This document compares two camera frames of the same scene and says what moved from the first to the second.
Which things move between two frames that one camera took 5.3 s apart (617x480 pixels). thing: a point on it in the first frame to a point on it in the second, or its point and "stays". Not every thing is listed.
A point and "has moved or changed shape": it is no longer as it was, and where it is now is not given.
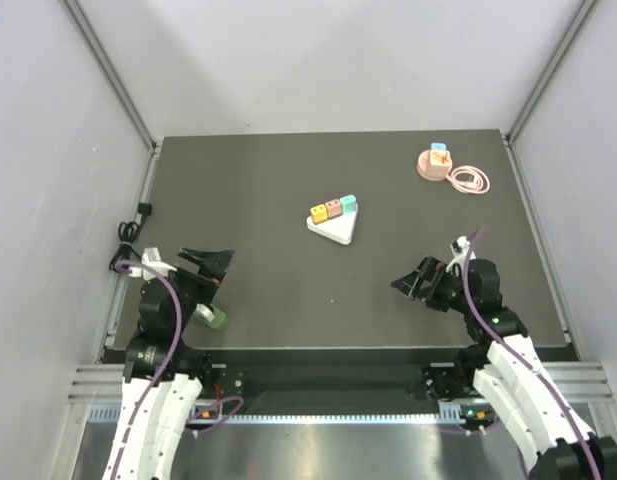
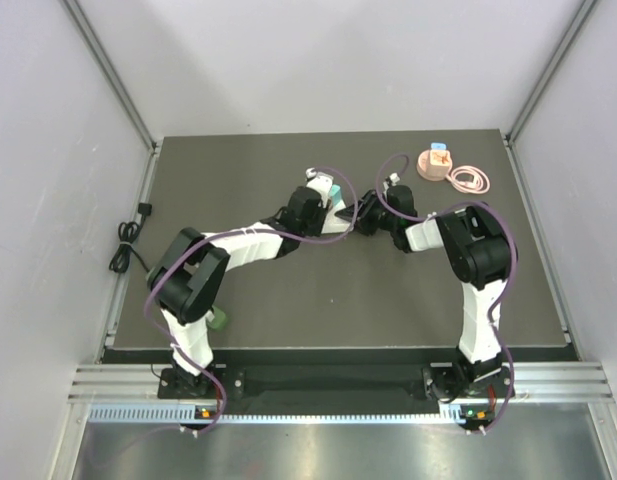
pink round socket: [434, 165] stays
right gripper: [432, 270] to [364, 209]
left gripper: [215, 264] to [321, 211]
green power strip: [219, 321] stays
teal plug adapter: [348, 204] has moved or changed shape
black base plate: [336, 382] stays
